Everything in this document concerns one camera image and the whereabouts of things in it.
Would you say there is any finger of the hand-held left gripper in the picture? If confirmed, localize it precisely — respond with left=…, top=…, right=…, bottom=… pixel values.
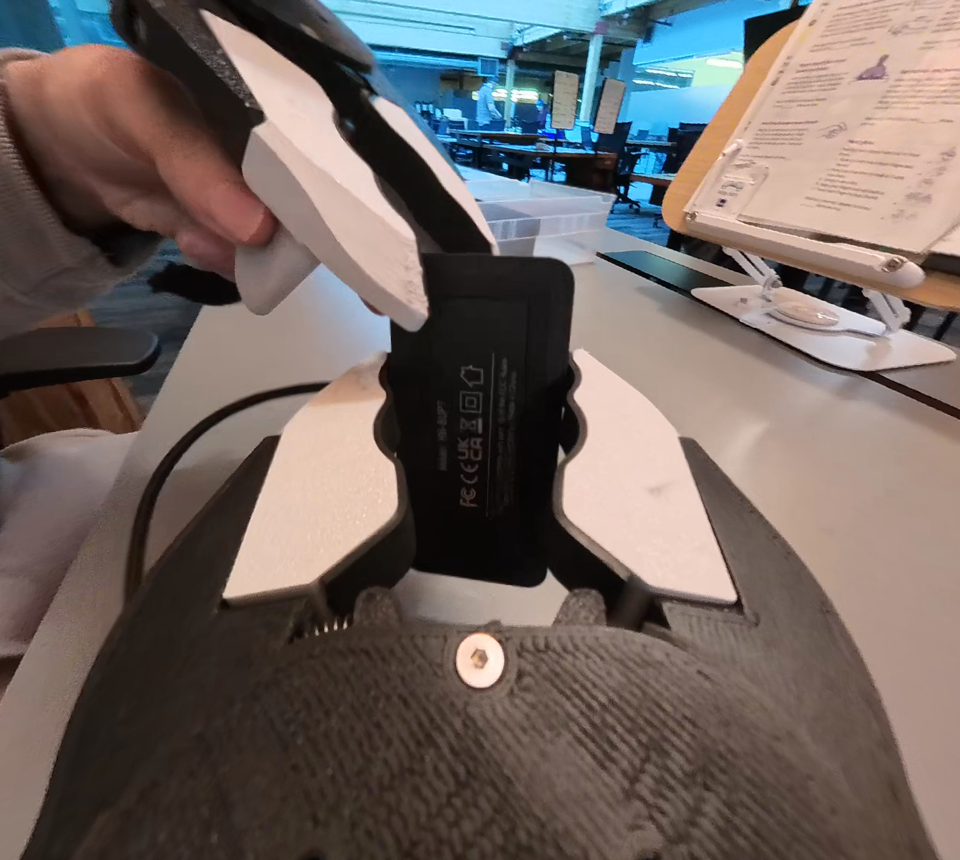
left=198, top=9, right=431, bottom=334
left=339, top=96, right=501, bottom=256

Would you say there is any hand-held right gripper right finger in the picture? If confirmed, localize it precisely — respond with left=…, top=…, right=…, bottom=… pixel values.
left=551, top=348, right=738, bottom=612

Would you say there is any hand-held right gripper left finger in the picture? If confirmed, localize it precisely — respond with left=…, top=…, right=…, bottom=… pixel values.
left=223, top=353, right=418, bottom=606

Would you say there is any black usb cable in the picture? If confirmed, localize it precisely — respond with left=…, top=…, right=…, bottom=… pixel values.
left=123, top=382, right=333, bottom=598

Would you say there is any black power adapter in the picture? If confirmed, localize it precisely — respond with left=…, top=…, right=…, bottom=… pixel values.
left=388, top=252, right=576, bottom=588

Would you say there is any person's left forearm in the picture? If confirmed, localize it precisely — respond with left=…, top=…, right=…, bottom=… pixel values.
left=0, top=50, right=160, bottom=345

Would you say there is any person's left hand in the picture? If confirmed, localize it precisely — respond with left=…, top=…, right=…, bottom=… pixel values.
left=0, top=44, right=279, bottom=277

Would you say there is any clear plastic bin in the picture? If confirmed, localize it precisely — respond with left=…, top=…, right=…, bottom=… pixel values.
left=463, top=179, right=618, bottom=216
left=486, top=198, right=610, bottom=266

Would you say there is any row of background desks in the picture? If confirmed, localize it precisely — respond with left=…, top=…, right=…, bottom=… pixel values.
left=438, top=123, right=676, bottom=195

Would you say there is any standing whiteboard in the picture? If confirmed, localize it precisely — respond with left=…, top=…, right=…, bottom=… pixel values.
left=551, top=71, right=581, bottom=130
left=594, top=78, right=628, bottom=135

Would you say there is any black office chair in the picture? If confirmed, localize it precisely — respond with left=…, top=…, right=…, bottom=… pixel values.
left=609, top=123, right=648, bottom=214

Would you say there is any black chair armrest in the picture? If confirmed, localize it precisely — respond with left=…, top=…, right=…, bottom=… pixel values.
left=0, top=327, right=162, bottom=400

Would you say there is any white document stand with sheet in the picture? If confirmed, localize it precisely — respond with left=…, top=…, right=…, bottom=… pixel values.
left=660, top=20, right=960, bottom=375

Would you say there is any black monitor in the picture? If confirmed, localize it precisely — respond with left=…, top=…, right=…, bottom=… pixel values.
left=742, top=7, right=798, bottom=82

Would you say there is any printed instruction sheet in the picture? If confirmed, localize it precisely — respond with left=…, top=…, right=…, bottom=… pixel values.
left=686, top=0, right=960, bottom=255

